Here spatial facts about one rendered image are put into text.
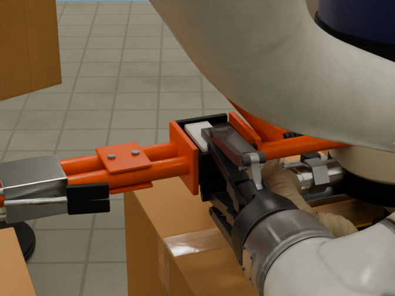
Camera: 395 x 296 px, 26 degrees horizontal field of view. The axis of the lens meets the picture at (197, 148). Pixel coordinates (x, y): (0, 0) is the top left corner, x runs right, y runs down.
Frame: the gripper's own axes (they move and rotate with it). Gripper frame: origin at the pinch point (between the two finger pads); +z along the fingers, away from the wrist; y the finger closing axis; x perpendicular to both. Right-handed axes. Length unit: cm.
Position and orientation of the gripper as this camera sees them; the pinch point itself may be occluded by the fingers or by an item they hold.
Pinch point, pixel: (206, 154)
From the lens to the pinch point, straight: 99.9
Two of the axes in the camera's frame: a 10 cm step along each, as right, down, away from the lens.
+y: 0.0, 8.9, 4.6
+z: -3.5, -4.3, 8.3
